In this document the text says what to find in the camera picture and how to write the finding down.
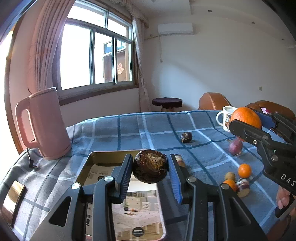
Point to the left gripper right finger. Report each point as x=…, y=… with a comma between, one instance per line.
x=232, y=219

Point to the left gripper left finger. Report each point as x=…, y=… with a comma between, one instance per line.
x=67, y=218

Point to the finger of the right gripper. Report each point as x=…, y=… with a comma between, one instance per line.
x=282, y=126
x=260, y=139

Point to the purple round onion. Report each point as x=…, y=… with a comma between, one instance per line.
x=235, y=147

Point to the orange mandarin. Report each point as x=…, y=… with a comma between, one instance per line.
x=244, y=171
x=248, y=116
x=231, y=183

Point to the dark water chestnut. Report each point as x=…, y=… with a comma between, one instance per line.
x=186, y=137
x=150, y=166

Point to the right hand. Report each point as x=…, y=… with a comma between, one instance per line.
x=282, y=198

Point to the brown leather sofa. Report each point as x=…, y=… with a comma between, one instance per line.
x=273, y=107

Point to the white cartoon mug with lid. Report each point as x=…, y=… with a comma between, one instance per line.
x=223, y=117

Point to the smartphone on table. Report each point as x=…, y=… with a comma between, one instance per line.
x=11, y=202

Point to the blue plaid tablecloth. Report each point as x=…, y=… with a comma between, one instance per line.
x=207, y=157

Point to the pink metal tin box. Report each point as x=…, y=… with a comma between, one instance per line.
x=135, y=206

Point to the brown leather chair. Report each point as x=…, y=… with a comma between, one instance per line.
x=213, y=101

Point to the pink electric kettle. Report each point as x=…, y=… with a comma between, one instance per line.
x=47, y=125

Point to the dark round stool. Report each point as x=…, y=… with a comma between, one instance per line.
x=167, y=104

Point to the white air conditioner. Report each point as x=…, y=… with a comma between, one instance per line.
x=175, y=29

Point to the pink right curtain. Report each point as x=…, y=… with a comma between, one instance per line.
x=139, y=24

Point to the pink curtain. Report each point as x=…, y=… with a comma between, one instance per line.
x=46, y=35
x=139, y=24

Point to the pink left curtain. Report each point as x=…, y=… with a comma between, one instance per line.
x=46, y=35

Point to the window with brown frame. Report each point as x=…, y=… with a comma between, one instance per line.
x=96, y=52

